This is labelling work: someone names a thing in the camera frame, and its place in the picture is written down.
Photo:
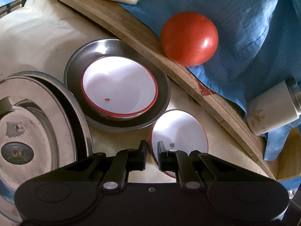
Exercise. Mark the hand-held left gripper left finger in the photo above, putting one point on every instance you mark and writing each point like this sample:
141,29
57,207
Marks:
143,157

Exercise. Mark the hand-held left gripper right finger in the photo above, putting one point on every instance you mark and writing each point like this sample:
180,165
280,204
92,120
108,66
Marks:
161,157

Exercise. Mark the white bowl red rim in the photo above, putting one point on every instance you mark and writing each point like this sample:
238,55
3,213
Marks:
117,84
183,131

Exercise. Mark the stainless steel plate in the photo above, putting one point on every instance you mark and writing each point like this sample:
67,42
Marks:
35,122
87,131

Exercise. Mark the stainless steel bowl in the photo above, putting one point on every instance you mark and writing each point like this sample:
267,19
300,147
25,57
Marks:
162,91

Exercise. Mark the white thermos bottle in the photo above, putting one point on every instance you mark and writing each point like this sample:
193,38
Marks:
270,113

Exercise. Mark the red tomato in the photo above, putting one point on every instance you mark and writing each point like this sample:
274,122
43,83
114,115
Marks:
188,37

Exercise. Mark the light blue garment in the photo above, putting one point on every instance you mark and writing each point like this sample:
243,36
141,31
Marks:
211,0

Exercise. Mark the black plastic crate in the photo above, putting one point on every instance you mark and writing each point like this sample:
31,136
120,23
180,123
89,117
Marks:
11,8

